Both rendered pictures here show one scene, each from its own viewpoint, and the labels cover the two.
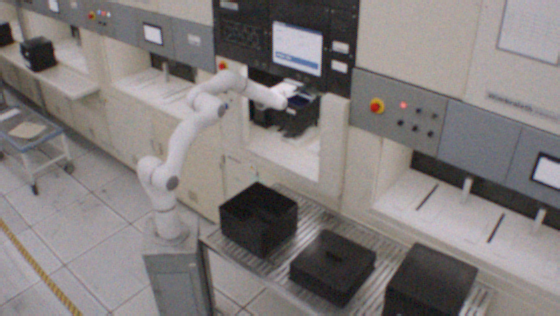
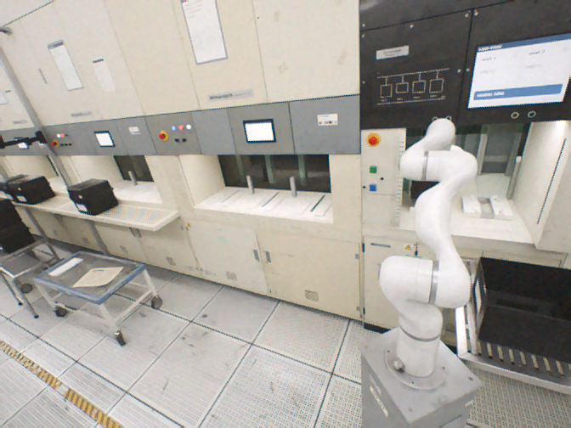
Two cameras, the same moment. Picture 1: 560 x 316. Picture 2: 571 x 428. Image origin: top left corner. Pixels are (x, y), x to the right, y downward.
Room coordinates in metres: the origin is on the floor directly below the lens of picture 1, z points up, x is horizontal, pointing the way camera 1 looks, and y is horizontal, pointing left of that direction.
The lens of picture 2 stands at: (1.13, 1.00, 1.70)
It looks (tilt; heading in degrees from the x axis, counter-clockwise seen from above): 27 degrees down; 350
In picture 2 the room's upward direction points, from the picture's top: 9 degrees counter-clockwise
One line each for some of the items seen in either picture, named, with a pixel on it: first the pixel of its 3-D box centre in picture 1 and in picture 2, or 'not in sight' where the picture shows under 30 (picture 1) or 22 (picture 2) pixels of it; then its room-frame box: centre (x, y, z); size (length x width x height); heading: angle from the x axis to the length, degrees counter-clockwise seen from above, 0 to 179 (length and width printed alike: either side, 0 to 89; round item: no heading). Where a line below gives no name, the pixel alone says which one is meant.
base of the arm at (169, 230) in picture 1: (167, 219); (416, 344); (1.64, 0.55, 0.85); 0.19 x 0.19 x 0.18
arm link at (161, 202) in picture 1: (156, 181); (410, 293); (1.66, 0.57, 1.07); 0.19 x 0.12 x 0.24; 49
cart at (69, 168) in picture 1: (29, 143); (101, 290); (3.33, 2.35, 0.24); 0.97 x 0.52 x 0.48; 53
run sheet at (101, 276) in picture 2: (27, 129); (98, 276); (3.19, 2.23, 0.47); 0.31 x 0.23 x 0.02; 72
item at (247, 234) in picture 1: (258, 218); (524, 304); (1.65, 0.10, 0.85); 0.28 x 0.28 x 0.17; 49
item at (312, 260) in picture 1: (333, 263); not in sight; (1.37, -0.23, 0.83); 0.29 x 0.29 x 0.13; 53
